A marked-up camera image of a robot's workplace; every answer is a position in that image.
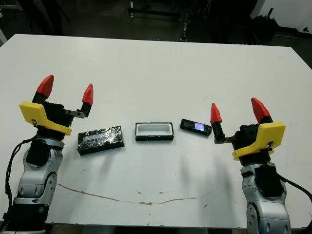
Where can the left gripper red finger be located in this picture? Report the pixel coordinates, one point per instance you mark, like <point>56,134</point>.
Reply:
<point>88,95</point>
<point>45,85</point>

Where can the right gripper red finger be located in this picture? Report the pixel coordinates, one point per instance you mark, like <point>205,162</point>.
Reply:
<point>260,109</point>
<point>216,114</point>

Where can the left gripper body, yellow mount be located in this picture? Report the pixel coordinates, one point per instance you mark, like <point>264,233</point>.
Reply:
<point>56,114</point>

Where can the right gripper body, yellow mount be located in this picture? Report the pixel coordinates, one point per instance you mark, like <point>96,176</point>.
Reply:
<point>248,136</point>

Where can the small black phone device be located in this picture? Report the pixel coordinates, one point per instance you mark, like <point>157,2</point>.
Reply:
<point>195,126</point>

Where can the black taped box lid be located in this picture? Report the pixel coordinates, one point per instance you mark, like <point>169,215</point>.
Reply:
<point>100,140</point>

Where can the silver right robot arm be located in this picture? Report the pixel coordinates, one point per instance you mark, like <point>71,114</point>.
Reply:
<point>265,209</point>

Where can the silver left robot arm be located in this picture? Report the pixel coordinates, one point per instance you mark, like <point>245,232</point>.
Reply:
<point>36,180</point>

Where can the black box with white insert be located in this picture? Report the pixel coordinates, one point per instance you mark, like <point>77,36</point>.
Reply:
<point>153,129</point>

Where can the black wheeled metal frame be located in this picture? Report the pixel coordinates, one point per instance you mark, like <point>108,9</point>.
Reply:
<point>158,12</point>

